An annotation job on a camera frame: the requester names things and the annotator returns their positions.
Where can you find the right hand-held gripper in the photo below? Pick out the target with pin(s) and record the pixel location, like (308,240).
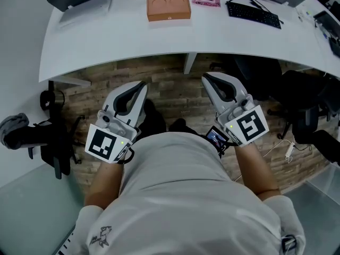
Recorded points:
(251,127)

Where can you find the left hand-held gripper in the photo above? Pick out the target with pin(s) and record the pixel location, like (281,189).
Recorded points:
(102,143)

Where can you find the brown box drawer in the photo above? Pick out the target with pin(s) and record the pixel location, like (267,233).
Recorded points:
(159,17)

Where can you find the brown box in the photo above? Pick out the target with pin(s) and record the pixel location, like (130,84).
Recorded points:
(168,5)

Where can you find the person's left forearm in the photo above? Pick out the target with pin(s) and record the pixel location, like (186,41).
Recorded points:
(105,182)

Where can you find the person's right forearm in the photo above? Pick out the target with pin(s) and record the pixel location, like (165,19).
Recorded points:
(255,169)

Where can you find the person's left black shoe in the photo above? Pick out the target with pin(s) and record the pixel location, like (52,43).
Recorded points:
(154,118)

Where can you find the person's black shoe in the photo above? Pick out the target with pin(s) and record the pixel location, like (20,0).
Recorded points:
(154,118)
(180,125)

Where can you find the white desk leg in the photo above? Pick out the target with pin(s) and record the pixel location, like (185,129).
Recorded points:
(190,64)

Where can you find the small black screen device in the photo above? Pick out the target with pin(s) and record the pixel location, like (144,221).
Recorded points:
(216,138)

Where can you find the person's right black shoe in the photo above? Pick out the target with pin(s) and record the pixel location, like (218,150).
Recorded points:
(180,125)

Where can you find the black keyboard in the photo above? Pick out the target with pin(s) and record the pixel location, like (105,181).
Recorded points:
(252,13)

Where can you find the black office chair with cloth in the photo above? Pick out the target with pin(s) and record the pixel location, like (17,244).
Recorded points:
(53,142)

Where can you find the white power strip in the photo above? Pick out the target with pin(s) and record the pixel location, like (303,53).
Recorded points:
(290,150)

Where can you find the person's white t-shirt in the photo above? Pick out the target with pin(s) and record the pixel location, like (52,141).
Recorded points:
(183,195)

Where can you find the grey cloth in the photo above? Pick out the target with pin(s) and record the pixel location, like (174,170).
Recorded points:
(13,126)

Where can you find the black tablet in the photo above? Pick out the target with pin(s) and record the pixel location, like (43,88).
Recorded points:
(328,25)

